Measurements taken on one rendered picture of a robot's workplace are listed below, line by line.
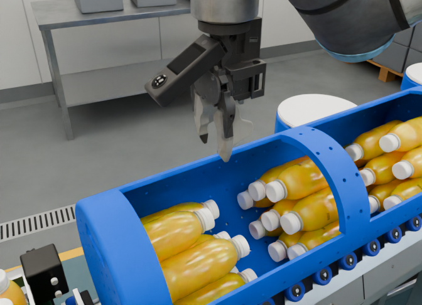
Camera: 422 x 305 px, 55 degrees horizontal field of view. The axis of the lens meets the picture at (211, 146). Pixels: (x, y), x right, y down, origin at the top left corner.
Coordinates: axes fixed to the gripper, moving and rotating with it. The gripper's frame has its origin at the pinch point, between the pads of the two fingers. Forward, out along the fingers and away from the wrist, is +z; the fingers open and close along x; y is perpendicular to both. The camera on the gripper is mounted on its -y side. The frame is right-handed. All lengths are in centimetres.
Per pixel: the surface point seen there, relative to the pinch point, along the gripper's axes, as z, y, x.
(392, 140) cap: 13.3, 47.0, -1.3
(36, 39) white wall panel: 77, 21, 326
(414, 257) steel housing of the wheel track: 43, 51, -13
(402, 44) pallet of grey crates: 91, 319, 179
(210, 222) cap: 13.9, -1.4, -2.1
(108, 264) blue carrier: 8.0, -20.6, -7.2
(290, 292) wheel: 32.1, 11.7, -10.7
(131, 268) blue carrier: 8.7, -18.0, -9.0
